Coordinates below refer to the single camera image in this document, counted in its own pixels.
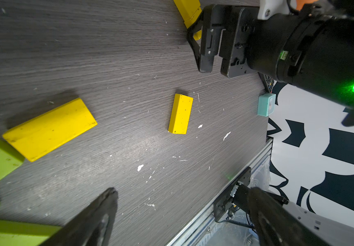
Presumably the green block lower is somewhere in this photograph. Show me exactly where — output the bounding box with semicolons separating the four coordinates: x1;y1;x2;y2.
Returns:
0;220;61;246

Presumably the yellow block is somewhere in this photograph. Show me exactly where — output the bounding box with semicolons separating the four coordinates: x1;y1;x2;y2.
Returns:
168;94;193;134
3;98;98;162
174;0;202;29

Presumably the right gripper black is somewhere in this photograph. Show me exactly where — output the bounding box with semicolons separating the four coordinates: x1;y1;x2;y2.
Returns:
187;4;260;78

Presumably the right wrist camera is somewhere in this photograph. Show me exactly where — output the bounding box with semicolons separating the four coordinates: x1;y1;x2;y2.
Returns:
258;0;290;21

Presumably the teal square clock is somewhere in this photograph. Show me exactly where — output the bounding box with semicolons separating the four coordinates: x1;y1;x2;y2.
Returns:
257;93;276;117

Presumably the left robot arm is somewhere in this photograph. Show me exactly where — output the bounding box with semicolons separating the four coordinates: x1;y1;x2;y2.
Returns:
42;185;354;246

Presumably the orange plush toy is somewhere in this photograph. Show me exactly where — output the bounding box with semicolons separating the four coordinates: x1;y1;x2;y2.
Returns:
296;0;317;11

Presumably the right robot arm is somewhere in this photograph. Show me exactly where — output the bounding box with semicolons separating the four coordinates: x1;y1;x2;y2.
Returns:
187;1;354;127

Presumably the black remote control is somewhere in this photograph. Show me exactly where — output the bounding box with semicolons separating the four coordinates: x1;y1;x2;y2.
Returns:
258;72;277;93

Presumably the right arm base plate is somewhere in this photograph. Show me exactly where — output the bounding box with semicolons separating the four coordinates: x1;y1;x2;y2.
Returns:
213;167;255;229

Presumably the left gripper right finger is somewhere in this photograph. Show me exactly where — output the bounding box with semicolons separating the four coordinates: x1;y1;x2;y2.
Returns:
248;188;328;246

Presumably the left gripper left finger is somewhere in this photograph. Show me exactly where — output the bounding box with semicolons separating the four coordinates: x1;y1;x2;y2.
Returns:
41;188;118;246

